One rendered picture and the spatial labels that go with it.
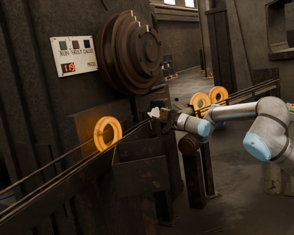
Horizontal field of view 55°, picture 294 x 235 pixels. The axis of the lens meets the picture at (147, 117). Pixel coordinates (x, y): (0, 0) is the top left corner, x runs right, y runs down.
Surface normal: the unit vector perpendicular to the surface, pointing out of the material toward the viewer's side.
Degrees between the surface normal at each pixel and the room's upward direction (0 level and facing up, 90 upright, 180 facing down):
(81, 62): 90
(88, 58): 90
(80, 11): 90
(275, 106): 31
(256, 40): 90
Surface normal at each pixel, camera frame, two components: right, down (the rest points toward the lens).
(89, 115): 0.84, -0.02
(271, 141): 0.14, -0.04
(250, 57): -0.71, 0.26
